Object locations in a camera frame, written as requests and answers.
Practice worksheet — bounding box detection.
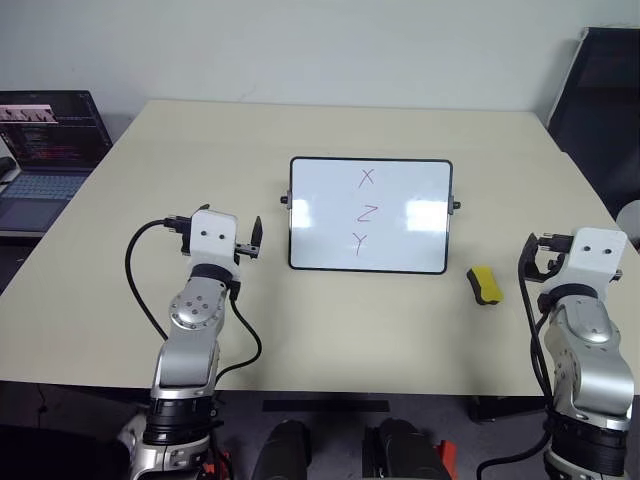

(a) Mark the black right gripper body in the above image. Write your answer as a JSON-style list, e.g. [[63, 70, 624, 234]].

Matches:
[[527, 248, 569, 285]]

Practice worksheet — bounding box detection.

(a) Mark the yellow and black eraser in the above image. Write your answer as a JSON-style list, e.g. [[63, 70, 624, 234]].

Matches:
[[465, 265, 505, 307]]

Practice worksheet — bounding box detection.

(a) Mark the small black-framed whiteboard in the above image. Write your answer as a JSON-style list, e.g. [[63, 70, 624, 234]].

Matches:
[[279, 156, 462, 276]]

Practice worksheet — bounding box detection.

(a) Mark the grey round object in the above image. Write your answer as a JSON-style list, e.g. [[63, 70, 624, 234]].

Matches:
[[615, 199, 640, 252]]

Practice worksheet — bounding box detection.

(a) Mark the black chair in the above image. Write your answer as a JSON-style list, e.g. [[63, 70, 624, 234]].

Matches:
[[546, 26, 640, 224]]

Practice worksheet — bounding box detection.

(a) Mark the black strip under table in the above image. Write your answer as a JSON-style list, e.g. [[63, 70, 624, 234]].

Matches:
[[261, 399, 391, 414]]

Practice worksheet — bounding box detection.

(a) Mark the dark rounded shape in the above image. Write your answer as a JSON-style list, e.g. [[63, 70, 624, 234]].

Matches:
[[248, 418, 314, 480], [361, 417, 445, 480]]

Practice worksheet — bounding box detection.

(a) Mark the red plastic part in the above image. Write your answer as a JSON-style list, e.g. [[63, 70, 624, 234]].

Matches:
[[433, 439, 459, 480]]

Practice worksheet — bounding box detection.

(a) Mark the open dark laptop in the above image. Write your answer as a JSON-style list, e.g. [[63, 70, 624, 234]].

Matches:
[[0, 89, 114, 239]]

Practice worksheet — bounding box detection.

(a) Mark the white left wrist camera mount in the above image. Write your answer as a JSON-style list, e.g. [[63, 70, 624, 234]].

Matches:
[[181, 208, 239, 267]]

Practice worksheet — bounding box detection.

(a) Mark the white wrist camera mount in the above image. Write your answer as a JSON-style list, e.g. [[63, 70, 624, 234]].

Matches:
[[541, 226, 629, 295], [181, 208, 239, 267]]

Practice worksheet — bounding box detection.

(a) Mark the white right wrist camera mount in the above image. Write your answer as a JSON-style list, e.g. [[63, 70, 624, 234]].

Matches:
[[541, 226, 629, 295]]

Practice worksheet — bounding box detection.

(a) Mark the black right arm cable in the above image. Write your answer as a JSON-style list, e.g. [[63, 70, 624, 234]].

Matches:
[[475, 231, 572, 480]]

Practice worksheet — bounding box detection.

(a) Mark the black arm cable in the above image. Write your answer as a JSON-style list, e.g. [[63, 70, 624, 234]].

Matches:
[[475, 231, 572, 480], [124, 213, 264, 387]]

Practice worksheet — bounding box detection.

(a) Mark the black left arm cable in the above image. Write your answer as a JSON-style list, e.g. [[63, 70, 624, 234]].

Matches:
[[124, 213, 264, 387]]

